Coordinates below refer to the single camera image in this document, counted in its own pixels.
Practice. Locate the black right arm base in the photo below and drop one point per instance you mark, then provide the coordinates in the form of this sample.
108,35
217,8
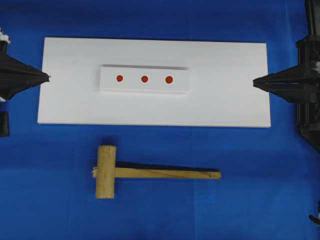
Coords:
312,8

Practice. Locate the small white raised block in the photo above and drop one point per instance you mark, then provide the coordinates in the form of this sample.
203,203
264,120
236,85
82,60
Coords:
144,79

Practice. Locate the blue table cloth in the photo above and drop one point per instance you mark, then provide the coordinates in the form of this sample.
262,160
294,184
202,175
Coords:
270,176

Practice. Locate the black left camera block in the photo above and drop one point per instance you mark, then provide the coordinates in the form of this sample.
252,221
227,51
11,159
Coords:
4,124

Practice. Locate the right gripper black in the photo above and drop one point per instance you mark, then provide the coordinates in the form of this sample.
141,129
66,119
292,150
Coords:
307,94

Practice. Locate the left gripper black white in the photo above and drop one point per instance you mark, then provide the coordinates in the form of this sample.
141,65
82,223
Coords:
10,65

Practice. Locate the wooden mallet hammer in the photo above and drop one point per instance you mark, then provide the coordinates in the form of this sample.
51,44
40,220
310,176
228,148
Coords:
108,170

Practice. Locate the large white foam board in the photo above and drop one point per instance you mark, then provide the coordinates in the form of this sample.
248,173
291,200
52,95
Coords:
221,83

